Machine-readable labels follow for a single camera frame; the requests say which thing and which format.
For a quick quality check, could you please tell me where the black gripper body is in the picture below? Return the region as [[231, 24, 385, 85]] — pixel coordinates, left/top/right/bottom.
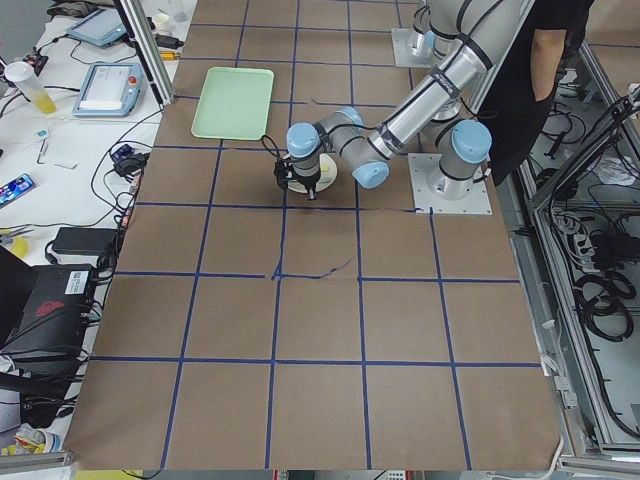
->
[[274, 154, 321, 189]]

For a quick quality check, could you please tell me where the white round plate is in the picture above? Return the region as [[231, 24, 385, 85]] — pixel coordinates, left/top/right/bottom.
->
[[288, 153, 338, 194]]

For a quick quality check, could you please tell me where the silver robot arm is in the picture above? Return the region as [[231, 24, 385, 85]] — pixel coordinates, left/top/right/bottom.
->
[[273, 0, 522, 200]]

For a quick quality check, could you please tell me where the mint green tray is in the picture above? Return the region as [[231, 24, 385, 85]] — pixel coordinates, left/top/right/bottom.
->
[[191, 67, 274, 141]]

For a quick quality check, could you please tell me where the white paper cup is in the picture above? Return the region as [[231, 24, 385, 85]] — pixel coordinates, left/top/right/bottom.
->
[[151, 12, 172, 36]]

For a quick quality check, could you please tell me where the near teach pendant tablet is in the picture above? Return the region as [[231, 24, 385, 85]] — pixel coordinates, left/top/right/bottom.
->
[[72, 63, 144, 117]]

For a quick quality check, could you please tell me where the teach pendant tablet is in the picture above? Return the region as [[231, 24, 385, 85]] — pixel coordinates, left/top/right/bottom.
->
[[72, 63, 144, 117], [67, 9, 126, 47]]

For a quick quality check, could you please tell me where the black power adapter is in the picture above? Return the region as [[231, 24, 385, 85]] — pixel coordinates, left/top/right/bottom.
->
[[52, 227, 116, 256]]

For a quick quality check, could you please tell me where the person in black apron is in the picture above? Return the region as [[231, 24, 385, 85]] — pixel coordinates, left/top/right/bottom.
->
[[481, 0, 593, 186]]

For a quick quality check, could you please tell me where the far teach pendant tablet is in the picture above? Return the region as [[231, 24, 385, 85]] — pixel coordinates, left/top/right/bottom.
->
[[67, 9, 126, 47]]

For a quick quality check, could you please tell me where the smartphone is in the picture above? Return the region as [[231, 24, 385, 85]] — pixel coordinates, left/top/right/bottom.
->
[[0, 174, 36, 208]]

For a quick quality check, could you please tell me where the black computer case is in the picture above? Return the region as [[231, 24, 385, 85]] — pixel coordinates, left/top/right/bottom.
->
[[1, 248, 97, 361]]

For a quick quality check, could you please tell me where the bottle with yellow liquid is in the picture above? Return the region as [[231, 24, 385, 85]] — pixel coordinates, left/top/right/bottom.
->
[[4, 61, 57, 114]]

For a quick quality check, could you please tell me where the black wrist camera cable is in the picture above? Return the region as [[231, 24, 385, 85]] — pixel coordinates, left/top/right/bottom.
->
[[259, 133, 291, 166]]

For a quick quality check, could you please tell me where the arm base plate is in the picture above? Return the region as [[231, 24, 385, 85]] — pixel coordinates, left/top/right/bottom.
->
[[391, 28, 441, 68], [408, 153, 492, 215]]

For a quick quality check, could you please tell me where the aluminium frame post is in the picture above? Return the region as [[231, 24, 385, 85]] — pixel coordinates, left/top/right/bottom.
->
[[114, 0, 175, 106]]

